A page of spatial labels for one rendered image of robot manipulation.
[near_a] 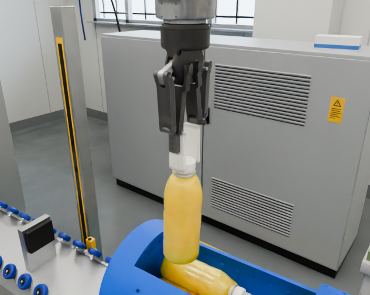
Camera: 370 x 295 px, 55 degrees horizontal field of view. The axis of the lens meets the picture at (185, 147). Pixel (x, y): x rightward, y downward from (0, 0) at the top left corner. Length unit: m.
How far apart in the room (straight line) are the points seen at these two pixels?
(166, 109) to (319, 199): 1.94
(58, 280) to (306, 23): 2.65
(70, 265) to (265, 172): 1.57
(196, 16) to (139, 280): 0.52
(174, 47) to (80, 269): 0.88
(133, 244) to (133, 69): 2.29
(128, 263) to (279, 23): 2.76
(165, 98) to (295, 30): 2.75
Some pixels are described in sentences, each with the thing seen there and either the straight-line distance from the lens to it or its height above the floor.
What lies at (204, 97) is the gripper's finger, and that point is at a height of 1.57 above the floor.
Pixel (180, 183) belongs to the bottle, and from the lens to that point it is 0.61.
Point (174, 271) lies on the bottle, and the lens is 0.88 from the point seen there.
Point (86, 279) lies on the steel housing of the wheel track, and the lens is 1.20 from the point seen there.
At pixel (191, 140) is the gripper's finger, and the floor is 1.50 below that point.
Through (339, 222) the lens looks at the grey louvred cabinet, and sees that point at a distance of 2.43.
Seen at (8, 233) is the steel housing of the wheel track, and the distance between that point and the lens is 1.49.
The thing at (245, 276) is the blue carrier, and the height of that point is 1.09.
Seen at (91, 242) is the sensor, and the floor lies 0.94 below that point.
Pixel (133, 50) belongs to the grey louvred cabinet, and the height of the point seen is 1.34.
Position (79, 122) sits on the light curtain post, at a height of 1.29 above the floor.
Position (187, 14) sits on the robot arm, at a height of 1.70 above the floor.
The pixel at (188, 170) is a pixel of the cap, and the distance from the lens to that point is 0.61.
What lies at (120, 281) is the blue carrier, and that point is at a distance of 0.80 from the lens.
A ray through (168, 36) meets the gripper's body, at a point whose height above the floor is 1.67.
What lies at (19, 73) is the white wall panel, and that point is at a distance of 5.39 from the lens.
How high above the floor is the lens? 1.72
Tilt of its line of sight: 23 degrees down
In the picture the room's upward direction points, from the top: straight up
